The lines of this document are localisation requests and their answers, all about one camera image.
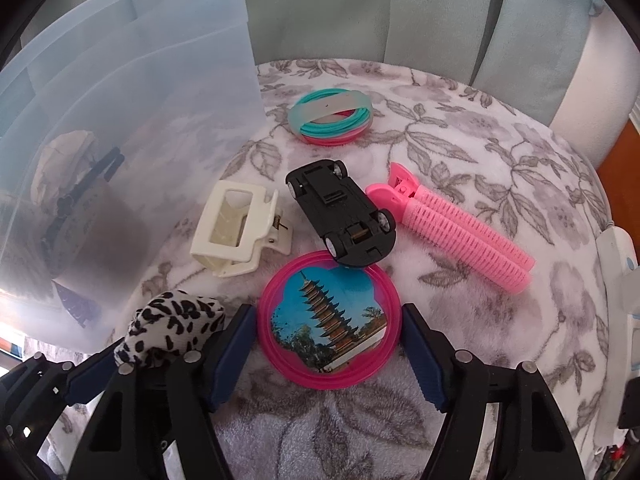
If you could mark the white power strip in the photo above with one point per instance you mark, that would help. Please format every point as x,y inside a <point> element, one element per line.
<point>612,285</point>

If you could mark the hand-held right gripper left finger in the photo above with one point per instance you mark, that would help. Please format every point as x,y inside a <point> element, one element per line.
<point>227,355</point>

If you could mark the grey floral blanket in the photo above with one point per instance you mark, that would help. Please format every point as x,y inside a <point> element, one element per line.
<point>500,160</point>

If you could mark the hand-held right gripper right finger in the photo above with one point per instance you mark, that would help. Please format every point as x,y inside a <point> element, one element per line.
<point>425,360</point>

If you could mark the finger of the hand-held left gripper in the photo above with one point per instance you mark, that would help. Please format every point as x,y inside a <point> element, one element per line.
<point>87,377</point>

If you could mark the pale blue curtain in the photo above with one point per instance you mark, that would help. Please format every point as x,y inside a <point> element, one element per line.
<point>540,35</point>

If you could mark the white hair claw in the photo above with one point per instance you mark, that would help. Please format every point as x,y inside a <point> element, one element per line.
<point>260,250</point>

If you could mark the green curtain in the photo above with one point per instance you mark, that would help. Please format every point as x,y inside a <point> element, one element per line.
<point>325,10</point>

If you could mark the black toy car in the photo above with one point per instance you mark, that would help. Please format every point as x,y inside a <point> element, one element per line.
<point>340,210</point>

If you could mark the clear plastic storage container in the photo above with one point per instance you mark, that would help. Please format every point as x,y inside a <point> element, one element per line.
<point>150,60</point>

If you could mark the pink hair roller clip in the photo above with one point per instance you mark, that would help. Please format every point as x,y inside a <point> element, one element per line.
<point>450,230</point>

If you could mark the pink round pocket mirror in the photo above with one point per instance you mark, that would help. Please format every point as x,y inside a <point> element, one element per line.
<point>325,320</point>

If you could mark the leopard print scrunchie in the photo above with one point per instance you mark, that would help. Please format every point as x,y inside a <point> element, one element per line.
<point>170,320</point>

